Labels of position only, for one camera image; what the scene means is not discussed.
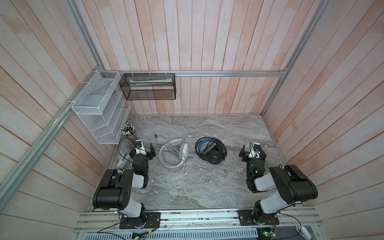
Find clear cup of pencils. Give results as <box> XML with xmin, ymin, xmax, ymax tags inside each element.
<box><xmin>120</xmin><ymin>123</ymin><xmax>138</xmax><ymax>142</ymax></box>

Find black headphone cable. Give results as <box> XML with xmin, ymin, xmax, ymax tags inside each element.
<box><xmin>194</xmin><ymin>137</ymin><xmax>221</xmax><ymax>157</ymax></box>

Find white wire mesh shelf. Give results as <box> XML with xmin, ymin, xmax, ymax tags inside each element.
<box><xmin>72</xmin><ymin>71</ymin><xmax>131</xmax><ymax>145</ymax></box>

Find horizontal aluminium wall rail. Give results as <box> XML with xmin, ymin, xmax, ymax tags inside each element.
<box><xmin>106</xmin><ymin>70</ymin><xmax>287</xmax><ymax>78</ymax></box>

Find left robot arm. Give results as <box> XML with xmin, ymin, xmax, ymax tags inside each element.
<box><xmin>93</xmin><ymin>140</ymin><xmax>156</xmax><ymax>226</ymax></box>

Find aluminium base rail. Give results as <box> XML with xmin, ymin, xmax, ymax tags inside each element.
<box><xmin>71</xmin><ymin>206</ymin><xmax>329</xmax><ymax>240</ymax></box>

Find black and blue headphones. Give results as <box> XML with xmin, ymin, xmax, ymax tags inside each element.
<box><xmin>195</xmin><ymin>137</ymin><xmax>228</xmax><ymax>165</ymax></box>

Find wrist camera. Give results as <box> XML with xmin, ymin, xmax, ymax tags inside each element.
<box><xmin>134</xmin><ymin>140</ymin><xmax>147</xmax><ymax>156</ymax></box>
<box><xmin>249</xmin><ymin>143</ymin><xmax>261</xmax><ymax>159</ymax></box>

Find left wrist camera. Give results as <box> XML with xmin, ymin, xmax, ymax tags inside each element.
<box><xmin>134</xmin><ymin>140</ymin><xmax>147</xmax><ymax>156</ymax></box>

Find black wire mesh basket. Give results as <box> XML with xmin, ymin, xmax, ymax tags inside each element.
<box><xmin>119</xmin><ymin>73</ymin><xmax>177</xmax><ymax>101</ymax></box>

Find white headphones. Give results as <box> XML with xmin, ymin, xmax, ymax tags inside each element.
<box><xmin>159</xmin><ymin>139</ymin><xmax>189</xmax><ymax>169</ymax></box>

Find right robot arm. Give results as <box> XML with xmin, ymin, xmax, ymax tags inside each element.
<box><xmin>239</xmin><ymin>143</ymin><xmax>318</xmax><ymax>225</ymax></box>

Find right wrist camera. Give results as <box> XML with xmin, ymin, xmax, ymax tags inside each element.
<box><xmin>249</xmin><ymin>143</ymin><xmax>261</xmax><ymax>159</ymax></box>

